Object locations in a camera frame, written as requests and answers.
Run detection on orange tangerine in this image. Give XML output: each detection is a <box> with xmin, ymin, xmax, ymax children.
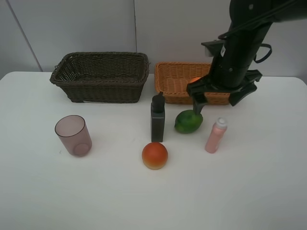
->
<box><xmin>190</xmin><ymin>77</ymin><xmax>201</xmax><ymax>83</ymax></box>

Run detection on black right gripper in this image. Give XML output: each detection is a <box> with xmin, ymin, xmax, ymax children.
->
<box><xmin>187</xmin><ymin>56</ymin><xmax>261</xmax><ymax>115</ymax></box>

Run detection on pink bottle white cap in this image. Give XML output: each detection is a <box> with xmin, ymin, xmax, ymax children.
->
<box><xmin>205</xmin><ymin>117</ymin><xmax>228</xmax><ymax>153</ymax></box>

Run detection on translucent purple plastic cup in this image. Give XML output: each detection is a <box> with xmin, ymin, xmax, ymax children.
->
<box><xmin>55</xmin><ymin>115</ymin><xmax>92</xmax><ymax>157</ymax></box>

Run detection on dark grey pump bottle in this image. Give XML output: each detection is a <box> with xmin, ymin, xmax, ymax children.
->
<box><xmin>151</xmin><ymin>92</ymin><xmax>165</xmax><ymax>142</ymax></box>

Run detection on red orange peach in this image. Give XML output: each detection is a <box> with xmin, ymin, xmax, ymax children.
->
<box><xmin>142</xmin><ymin>142</ymin><xmax>168</xmax><ymax>170</ymax></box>

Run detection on dark brown wicker basket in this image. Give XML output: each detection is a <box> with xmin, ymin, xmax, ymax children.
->
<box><xmin>50</xmin><ymin>52</ymin><xmax>149</xmax><ymax>104</ymax></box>

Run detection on orange wicker basket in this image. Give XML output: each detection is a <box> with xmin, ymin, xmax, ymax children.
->
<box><xmin>153</xmin><ymin>61</ymin><xmax>240</xmax><ymax>106</ymax></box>

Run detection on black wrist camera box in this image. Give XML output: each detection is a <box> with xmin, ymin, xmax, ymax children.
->
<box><xmin>201</xmin><ymin>40</ymin><xmax>224</xmax><ymax>57</ymax></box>

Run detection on green lime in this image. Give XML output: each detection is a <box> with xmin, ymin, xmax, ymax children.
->
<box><xmin>175</xmin><ymin>110</ymin><xmax>203</xmax><ymax>134</ymax></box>

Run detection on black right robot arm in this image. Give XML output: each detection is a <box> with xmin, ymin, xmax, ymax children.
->
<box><xmin>187</xmin><ymin>0</ymin><xmax>307</xmax><ymax>114</ymax></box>

